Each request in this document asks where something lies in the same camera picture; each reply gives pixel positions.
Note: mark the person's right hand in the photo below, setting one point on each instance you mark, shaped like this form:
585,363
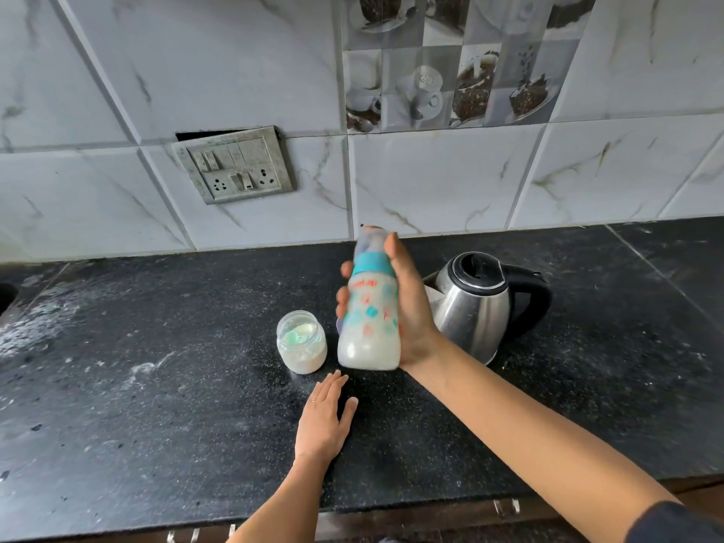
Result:
415,322

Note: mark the teal bottle nipple collar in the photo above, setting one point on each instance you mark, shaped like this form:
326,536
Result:
370,264

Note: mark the person's left hand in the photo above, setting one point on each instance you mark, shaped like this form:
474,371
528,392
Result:
319,429

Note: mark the person's right forearm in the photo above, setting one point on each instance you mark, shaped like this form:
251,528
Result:
537,446

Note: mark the brown lower cabinet front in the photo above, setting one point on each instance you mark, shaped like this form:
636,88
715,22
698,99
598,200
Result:
430,517

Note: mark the person's left forearm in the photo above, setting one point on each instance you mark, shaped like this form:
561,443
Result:
283,508

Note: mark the clear baby bottle blue print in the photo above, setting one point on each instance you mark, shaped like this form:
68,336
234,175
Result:
367,344

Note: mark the grey wall switch socket panel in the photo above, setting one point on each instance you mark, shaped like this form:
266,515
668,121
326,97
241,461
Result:
234,166

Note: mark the dark shirt sleeve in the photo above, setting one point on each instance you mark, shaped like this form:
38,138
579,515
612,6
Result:
673,525

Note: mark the teal measuring scoop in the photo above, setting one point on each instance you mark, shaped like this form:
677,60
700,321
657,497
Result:
300,333

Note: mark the glass jar of white powder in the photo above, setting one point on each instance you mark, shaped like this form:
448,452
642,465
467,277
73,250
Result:
302,361

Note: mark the clear bottle cap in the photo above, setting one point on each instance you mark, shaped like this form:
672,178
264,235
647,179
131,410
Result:
370,240

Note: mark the black sink basin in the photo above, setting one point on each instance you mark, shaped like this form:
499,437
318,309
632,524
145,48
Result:
7,299

